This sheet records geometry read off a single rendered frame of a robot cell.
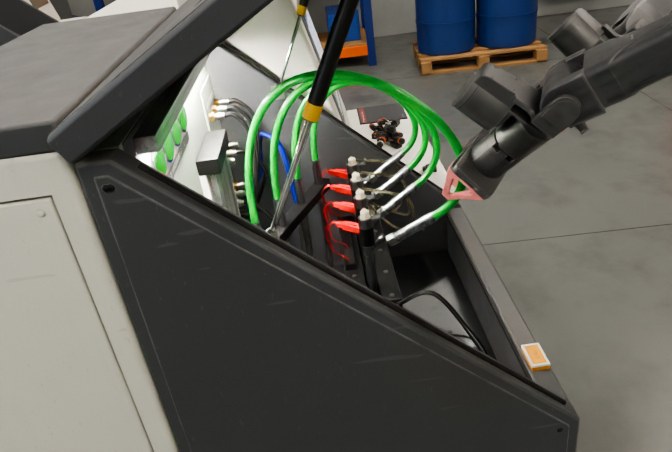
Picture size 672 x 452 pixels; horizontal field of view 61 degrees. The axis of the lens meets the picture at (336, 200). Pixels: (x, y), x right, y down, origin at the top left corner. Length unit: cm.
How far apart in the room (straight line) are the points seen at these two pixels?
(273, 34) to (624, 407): 172
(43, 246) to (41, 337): 13
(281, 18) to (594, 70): 75
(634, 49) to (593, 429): 167
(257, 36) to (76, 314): 75
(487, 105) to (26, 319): 62
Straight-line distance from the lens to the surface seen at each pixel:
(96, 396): 85
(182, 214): 66
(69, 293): 75
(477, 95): 75
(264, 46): 130
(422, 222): 93
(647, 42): 71
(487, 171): 82
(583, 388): 234
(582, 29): 101
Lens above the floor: 166
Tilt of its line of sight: 28 degrees down
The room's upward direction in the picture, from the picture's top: 8 degrees counter-clockwise
